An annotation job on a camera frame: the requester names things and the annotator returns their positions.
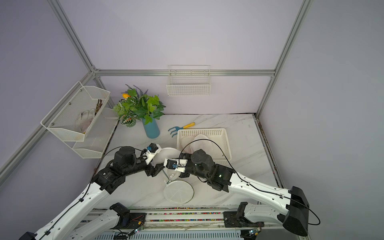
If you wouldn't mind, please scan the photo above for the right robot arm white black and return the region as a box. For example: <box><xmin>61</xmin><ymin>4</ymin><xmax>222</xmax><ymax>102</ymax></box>
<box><xmin>170</xmin><ymin>150</ymin><xmax>310</xmax><ymax>237</ymax></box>

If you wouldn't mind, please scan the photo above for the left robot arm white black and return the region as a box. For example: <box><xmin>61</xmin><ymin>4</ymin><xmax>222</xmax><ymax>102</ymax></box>
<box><xmin>20</xmin><ymin>143</ymin><xmax>162</xmax><ymax>240</ymax></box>

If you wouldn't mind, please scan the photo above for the white plastic basket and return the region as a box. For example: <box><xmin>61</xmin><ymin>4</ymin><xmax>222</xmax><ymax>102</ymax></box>
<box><xmin>177</xmin><ymin>128</ymin><xmax>232</xmax><ymax>167</ymax></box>

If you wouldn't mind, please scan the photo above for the teal vase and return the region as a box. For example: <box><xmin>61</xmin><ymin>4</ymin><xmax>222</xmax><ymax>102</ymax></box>
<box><xmin>142</xmin><ymin>119</ymin><xmax>160</xmax><ymax>139</ymax></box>

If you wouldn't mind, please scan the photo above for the blue yellow garden fork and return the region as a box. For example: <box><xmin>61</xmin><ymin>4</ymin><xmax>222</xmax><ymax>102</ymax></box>
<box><xmin>168</xmin><ymin>122</ymin><xmax>196</xmax><ymax>138</ymax></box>

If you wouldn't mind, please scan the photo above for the artificial green plant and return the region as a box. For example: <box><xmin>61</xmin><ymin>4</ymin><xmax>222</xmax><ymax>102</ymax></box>
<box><xmin>113</xmin><ymin>86</ymin><xmax>166</xmax><ymax>128</ymax></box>

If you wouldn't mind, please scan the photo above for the clear glove in shelf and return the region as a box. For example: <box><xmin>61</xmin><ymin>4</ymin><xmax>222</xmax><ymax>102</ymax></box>
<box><xmin>75</xmin><ymin>109</ymin><xmax>96</xmax><ymax>134</ymax></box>

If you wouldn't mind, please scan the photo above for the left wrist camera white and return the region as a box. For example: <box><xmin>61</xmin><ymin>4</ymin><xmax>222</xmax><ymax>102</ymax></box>
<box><xmin>145</xmin><ymin>143</ymin><xmax>162</xmax><ymax>165</ymax></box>

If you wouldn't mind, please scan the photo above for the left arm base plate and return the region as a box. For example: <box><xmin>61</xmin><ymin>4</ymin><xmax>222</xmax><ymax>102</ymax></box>
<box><xmin>116</xmin><ymin>213</ymin><xmax>147</xmax><ymax>230</ymax></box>

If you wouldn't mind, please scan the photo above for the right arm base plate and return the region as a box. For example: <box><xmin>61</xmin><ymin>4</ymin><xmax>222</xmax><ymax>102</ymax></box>
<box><xmin>223</xmin><ymin>212</ymin><xmax>265</xmax><ymax>228</ymax></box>

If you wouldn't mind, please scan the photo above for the white mesh wall shelf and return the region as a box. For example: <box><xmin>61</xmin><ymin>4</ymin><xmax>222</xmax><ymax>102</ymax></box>
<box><xmin>41</xmin><ymin>82</ymin><xmax>118</xmax><ymax>159</ymax></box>

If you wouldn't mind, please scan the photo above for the white wire wall basket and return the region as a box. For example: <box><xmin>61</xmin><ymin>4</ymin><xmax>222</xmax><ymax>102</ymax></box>
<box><xmin>167</xmin><ymin>65</ymin><xmax>212</xmax><ymax>97</ymax></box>

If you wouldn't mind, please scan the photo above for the aluminium frame rail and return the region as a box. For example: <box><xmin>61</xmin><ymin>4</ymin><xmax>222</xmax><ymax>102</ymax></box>
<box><xmin>94</xmin><ymin>70</ymin><xmax>275</xmax><ymax>77</ymax></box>

